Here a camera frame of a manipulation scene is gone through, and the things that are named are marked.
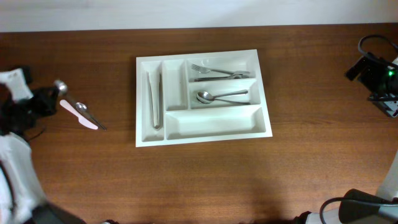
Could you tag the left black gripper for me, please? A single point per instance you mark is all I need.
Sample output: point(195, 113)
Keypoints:
point(49, 105)

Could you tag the small teaspoon textured handle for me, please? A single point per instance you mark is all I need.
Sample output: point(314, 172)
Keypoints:
point(63, 91)

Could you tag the small teaspoon smooth handle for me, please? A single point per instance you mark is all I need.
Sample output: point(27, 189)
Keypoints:
point(84, 109)

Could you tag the pink plastic butter knife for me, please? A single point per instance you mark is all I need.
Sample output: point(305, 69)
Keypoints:
point(81, 119)

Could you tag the large metal tablespoon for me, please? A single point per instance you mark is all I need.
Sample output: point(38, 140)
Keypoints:
point(206, 95)

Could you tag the metal fork crosswise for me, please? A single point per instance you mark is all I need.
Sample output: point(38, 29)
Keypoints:
point(201, 69)

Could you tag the metal fork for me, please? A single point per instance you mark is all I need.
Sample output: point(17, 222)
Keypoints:
point(230, 77)

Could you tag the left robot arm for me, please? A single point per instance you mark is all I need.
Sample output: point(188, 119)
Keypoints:
point(23, 200)

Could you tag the white plastic cutlery tray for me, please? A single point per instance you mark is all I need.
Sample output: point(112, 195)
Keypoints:
point(183, 118)

